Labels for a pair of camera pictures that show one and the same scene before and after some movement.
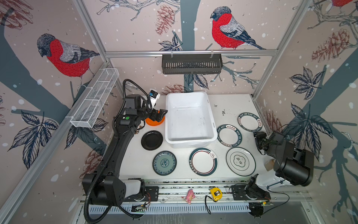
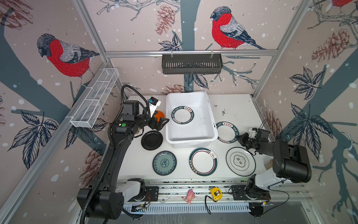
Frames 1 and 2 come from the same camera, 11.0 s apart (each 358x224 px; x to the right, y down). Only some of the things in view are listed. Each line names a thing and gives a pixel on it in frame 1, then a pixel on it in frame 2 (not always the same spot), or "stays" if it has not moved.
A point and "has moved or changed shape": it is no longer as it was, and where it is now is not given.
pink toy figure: [190, 196] stays
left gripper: [159, 115] to [154, 125]
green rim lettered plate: [250, 122] to [182, 115]
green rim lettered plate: [229, 135] has moved or changed shape
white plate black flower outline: [241, 161] stays
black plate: [151, 140] stays
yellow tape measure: [216, 193] stays
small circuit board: [138, 208] stays
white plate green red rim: [203, 162] stays
